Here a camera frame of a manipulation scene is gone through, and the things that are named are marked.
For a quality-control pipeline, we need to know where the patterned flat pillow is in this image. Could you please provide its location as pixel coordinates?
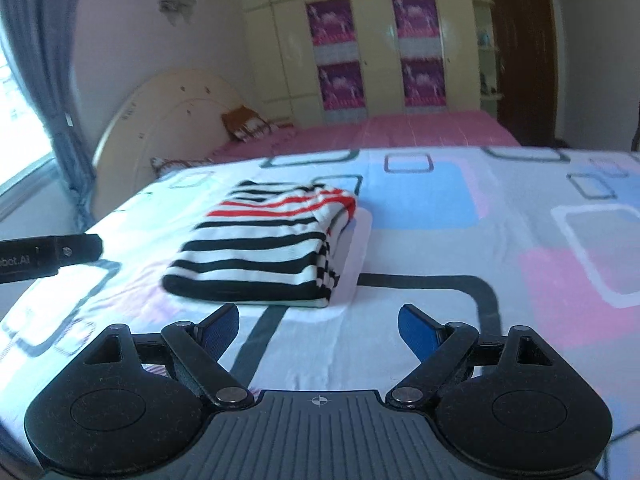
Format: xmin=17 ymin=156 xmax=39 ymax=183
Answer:
xmin=149 ymin=155 xmax=217 ymax=179

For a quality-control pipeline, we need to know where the orange cat pillow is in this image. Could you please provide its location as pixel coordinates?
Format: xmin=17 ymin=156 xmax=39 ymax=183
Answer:
xmin=221 ymin=105 xmax=294 ymax=142

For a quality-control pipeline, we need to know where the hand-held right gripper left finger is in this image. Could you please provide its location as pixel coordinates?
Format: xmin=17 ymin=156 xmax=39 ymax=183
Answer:
xmin=81 ymin=303 xmax=254 ymax=409

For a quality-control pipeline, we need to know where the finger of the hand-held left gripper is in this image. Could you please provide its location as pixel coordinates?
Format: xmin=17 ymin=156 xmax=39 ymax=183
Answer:
xmin=56 ymin=232 xmax=105 ymax=267

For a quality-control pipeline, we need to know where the dark wooden door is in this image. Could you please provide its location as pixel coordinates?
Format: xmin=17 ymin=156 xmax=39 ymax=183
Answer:
xmin=483 ymin=0 xmax=559 ymax=147

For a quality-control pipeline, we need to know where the pink bed sheet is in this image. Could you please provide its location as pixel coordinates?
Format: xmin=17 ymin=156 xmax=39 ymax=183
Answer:
xmin=209 ymin=109 xmax=524 ymax=164

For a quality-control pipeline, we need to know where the window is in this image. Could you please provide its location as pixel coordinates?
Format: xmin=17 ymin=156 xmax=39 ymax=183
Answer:
xmin=0 ymin=35 xmax=57 ymax=203

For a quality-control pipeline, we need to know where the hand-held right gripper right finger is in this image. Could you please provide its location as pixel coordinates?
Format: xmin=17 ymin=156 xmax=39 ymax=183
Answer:
xmin=386 ymin=303 xmax=560 ymax=408

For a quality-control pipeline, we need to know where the purple wall poster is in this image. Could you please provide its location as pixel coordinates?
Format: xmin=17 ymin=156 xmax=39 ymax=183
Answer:
xmin=305 ymin=0 xmax=356 ymax=46
xmin=390 ymin=0 xmax=441 ymax=40
xmin=401 ymin=57 xmax=447 ymax=108
xmin=318 ymin=61 xmax=364 ymax=111

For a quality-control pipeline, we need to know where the white blanket with square print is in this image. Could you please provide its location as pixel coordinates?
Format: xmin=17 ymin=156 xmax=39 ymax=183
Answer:
xmin=0 ymin=145 xmax=640 ymax=480

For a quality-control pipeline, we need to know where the open corner shelf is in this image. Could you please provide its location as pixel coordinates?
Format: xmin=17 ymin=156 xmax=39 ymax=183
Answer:
xmin=467 ymin=0 xmax=503 ymax=113

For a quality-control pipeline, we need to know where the cream round headboard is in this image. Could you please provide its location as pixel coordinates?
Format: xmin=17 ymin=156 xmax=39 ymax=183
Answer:
xmin=92 ymin=68 xmax=247 ymax=222

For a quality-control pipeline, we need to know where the grey curtain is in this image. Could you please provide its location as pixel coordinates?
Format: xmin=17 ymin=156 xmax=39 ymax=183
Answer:
xmin=0 ymin=0 xmax=97 ymax=232

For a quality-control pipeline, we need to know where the cream wardrobe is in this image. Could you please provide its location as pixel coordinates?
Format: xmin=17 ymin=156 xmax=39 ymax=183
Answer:
xmin=234 ymin=0 xmax=576 ymax=127

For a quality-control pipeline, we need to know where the striped knit sweater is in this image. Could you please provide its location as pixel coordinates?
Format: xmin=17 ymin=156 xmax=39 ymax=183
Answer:
xmin=161 ymin=179 xmax=359 ymax=309

